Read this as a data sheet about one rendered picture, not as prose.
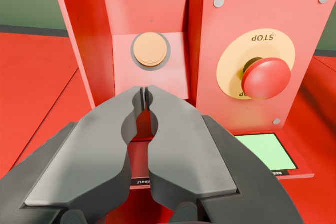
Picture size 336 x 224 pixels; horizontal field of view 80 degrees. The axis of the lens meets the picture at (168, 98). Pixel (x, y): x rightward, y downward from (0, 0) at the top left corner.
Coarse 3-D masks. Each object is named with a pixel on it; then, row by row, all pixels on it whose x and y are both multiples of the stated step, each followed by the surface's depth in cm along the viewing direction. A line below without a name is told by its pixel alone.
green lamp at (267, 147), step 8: (240, 136) 23; (248, 136) 23; (256, 136) 23; (264, 136) 23; (272, 136) 23; (248, 144) 22; (256, 144) 22; (264, 144) 22; (272, 144) 22; (256, 152) 21; (264, 152) 21; (272, 152) 21; (280, 152) 21; (264, 160) 20; (272, 160) 20; (280, 160) 20; (288, 160) 20; (272, 168) 19; (280, 168) 19; (288, 168) 19
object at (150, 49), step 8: (152, 32) 23; (136, 40) 23; (144, 40) 23; (152, 40) 23; (160, 40) 23; (136, 48) 23; (144, 48) 23; (152, 48) 23; (160, 48) 23; (136, 56) 23; (144, 56) 23; (152, 56) 23; (160, 56) 23; (144, 64) 23; (152, 64) 23
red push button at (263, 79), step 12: (252, 60) 18; (264, 60) 16; (276, 60) 16; (252, 72) 16; (264, 72) 16; (276, 72) 16; (288, 72) 16; (252, 84) 16; (264, 84) 16; (276, 84) 16; (252, 96) 17; (264, 96) 17
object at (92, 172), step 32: (128, 96) 11; (96, 128) 9; (128, 128) 10; (64, 160) 7; (96, 160) 7; (128, 160) 8; (32, 192) 6; (64, 192) 6; (96, 192) 6; (128, 192) 8
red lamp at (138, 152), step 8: (136, 144) 22; (144, 144) 22; (128, 152) 21; (136, 152) 21; (144, 152) 21; (136, 160) 21; (144, 160) 21; (136, 168) 20; (144, 168) 20; (136, 176) 19; (144, 176) 19
